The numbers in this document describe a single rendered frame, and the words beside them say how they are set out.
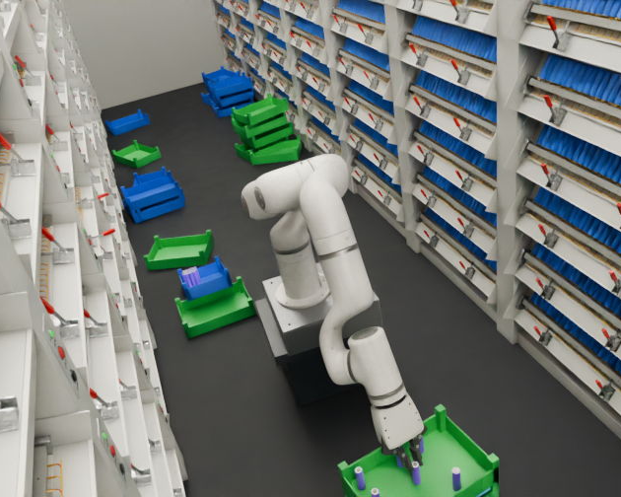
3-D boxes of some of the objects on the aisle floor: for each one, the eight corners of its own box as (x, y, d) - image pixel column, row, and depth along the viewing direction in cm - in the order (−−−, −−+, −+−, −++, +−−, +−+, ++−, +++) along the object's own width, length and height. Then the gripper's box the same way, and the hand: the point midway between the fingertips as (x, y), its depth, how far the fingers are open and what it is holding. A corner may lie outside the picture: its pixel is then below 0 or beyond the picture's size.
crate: (243, 289, 273) (240, 275, 269) (256, 314, 256) (252, 299, 252) (179, 313, 266) (174, 298, 262) (187, 339, 250) (182, 324, 246)
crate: (181, 285, 284) (176, 269, 282) (223, 271, 289) (218, 255, 287) (187, 302, 256) (181, 284, 254) (233, 285, 260) (228, 268, 258)
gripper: (365, 416, 129) (393, 490, 132) (425, 382, 134) (450, 455, 137) (350, 406, 136) (378, 477, 139) (407, 375, 141) (433, 444, 144)
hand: (411, 459), depth 138 cm, fingers closed, pressing on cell
